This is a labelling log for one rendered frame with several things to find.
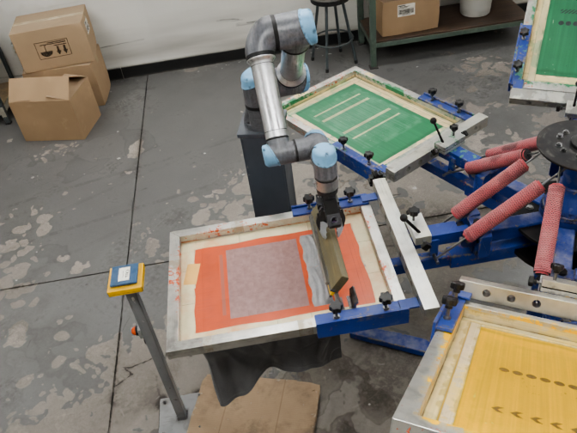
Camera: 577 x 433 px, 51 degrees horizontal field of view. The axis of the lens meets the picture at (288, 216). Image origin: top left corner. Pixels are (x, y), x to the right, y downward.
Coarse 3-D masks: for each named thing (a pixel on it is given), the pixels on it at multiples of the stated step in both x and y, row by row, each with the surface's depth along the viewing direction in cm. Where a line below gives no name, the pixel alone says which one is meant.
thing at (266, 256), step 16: (256, 240) 231; (272, 240) 230; (288, 240) 229; (352, 240) 225; (208, 256) 227; (240, 256) 225; (256, 256) 224; (272, 256) 223; (288, 256) 222; (352, 256) 219; (208, 272) 221; (240, 272) 219; (256, 272) 218; (272, 272) 217
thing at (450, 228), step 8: (432, 224) 215; (440, 224) 214; (448, 224) 214; (456, 224) 213; (408, 232) 213; (432, 232) 211; (440, 232) 211; (448, 232) 211; (456, 232) 210; (440, 240) 212; (448, 240) 212; (456, 240) 213; (416, 248) 213
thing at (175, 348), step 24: (264, 216) 236; (288, 216) 234; (192, 240) 234; (384, 264) 209; (168, 288) 212; (168, 312) 203; (168, 336) 196; (216, 336) 193; (240, 336) 192; (264, 336) 192; (288, 336) 193
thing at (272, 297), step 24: (360, 264) 216; (216, 288) 214; (240, 288) 213; (264, 288) 212; (288, 288) 210; (360, 288) 207; (216, 312) 206; (240, 312) 205; (264, 312) 203; (288, 312) 202; (312, 312) 201
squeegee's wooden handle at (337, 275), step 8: (328, 232) 209; (320, 240) 212; (328, 240) 207; (336, 240) 206; (328, 248) 205; (336, 248) 202; (328, 256) 204; (336, 256) 199; (328, 264) 202; (336, 264) 197; (328, 272) 200; (336, 272) 196; (344, 272) 194; (336, 280) 194; (344, 280) 193; (336, 288) 195
